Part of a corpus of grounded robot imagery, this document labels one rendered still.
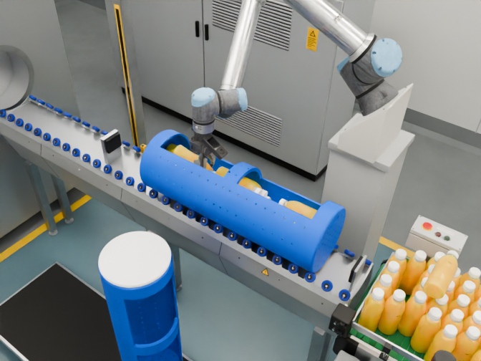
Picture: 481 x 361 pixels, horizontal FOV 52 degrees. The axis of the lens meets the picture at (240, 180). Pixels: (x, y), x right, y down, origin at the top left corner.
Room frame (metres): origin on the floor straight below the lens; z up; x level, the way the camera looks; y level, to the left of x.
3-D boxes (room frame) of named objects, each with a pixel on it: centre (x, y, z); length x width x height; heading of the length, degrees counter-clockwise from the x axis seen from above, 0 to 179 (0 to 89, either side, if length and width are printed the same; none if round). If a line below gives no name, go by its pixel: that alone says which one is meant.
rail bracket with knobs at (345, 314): (1.05, -0.39, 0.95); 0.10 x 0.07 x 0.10; 147
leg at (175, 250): (1.87, 0.37, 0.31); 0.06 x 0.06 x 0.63; 57
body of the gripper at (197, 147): (1.65, 0.16, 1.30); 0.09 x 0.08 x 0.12; 57
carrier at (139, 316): (1.24, 0.40, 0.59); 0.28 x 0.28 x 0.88
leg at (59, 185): (2.41, 1.19, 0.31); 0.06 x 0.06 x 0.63; 57
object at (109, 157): (1.97, 0.65, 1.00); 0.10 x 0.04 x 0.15; 147
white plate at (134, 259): (1.24, 0.40, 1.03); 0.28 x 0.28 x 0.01
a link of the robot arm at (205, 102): (1.65, 0.15, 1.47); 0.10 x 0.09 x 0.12; 109
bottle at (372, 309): (1.06, -0.50, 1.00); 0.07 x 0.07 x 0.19
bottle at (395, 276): (1.18, -0.58, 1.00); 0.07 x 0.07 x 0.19
